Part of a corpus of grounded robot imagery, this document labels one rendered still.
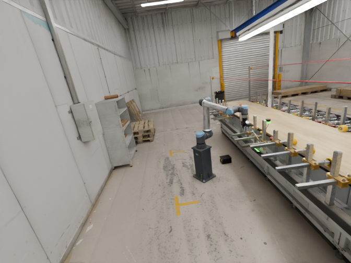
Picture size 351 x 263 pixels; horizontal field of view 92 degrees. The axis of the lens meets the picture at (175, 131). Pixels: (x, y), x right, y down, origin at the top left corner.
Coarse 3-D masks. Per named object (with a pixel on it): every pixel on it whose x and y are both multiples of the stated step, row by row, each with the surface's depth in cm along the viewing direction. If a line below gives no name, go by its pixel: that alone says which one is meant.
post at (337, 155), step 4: (336, 152) 123; (340, 152) 122; (336, 156) 123; (340, 156) 122; (332, 160) 127; (336, 160) 123; (340, 160) 123; (332, 164) 127; (336, 164) 124; (340, 164) 125; (332, 168) 128; (336, 168) 125; (332, 172) 128; (336, 172) 127; (328, 188) 134; (332, 188) 131; (328, 192) 135; (332, 192) 132; (328, 196) 135; (332, 196) 133; (328, 200) 136; (332, 200) 135
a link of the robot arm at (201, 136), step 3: (198, 132) 295; (201, 132) 292; (204, 132) 296; (198, 135) 286; (201, 135) 285; (204, 135) 290; (198, 138) 288; (201, 138) 287; (204, 138) 290; (198, 141) 290; (201, 141) 288; (204, 141) 291
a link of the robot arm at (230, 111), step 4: (200, 100) 269; (204, 100) 265; (200, 104) 269; (204, 104) 263; (208, 104) 257; (212, 104) 253; (216, 104) 249; (212, 108) 255; (216, 108) 248; (220, 108) 242; (224, 108) 238; (228, 108) 234; (232, 108) 233; (228, 112) 232; (232, 112) 230
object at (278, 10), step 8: (288, 0) 187; (296, 0) 177; (280, 8) 201; (264, 16) 235; (272, 16) 227; (256, 24) 258; (240, 32) 314; (272, 32) 328; (272, 40) 332; (272, 48) 336; (272, 56) 341; (272, 64) 346; (272, 72) 351
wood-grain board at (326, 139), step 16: (256, 112) 350; (272, 112) 334; (272, 128) 254; (288, 128) 245; (304, 128) 238; (320, 128) 230; (336, 128) 223; (304, 144) 195; (320, 144) 190; (336, 144) 185; (320, 160) 161
